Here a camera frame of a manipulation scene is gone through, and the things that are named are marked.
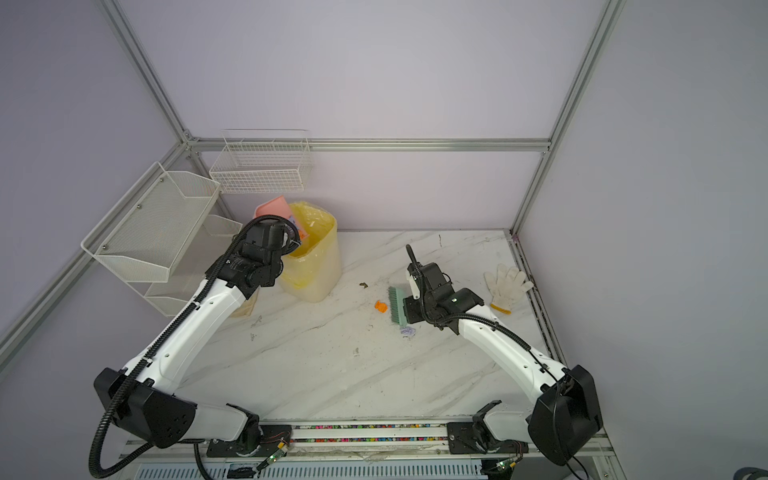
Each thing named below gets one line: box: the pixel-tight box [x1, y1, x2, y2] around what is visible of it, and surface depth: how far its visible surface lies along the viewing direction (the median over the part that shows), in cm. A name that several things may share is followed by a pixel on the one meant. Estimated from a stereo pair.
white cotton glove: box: [484, 264, 534, 315], surface depth 108 cm
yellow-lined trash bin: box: [280, 200, 342, 303], surface depth 93 cm
